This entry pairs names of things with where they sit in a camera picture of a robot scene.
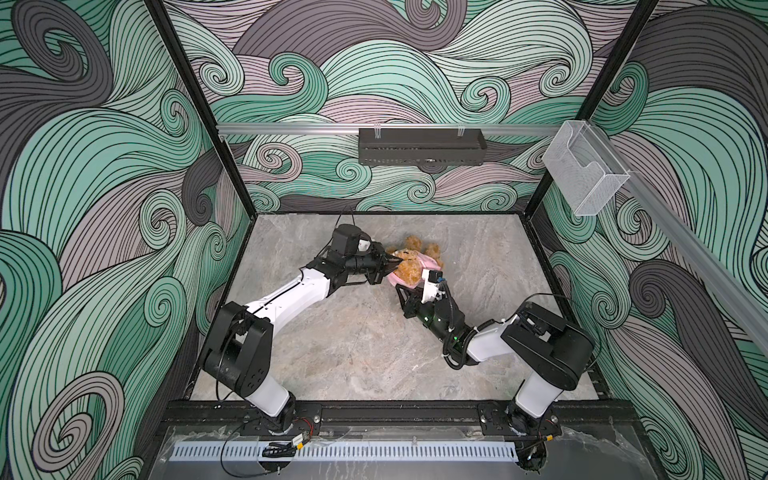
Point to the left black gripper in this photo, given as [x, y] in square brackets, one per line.
[382, 264]

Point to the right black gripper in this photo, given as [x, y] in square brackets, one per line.
[411, 307]

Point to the brown teddy bear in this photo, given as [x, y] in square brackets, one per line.
[415, 243]

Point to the pink teddy hoodie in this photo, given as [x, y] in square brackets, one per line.
[409, 271]

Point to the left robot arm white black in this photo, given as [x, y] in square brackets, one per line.
[237, 350]

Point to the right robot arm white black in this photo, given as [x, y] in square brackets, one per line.
[556, 351]

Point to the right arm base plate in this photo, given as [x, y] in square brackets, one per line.
[505, 418]

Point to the black perforated wall tray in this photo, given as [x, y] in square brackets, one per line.
[421, 148]

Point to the back aluminium rail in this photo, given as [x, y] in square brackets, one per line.
[306, 128]

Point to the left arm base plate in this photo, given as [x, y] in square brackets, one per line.
[296, 416]

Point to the clear acrylic wall box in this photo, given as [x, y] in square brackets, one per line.
[585, 167]

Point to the white slotted cable duct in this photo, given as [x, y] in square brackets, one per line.
[358, 451]

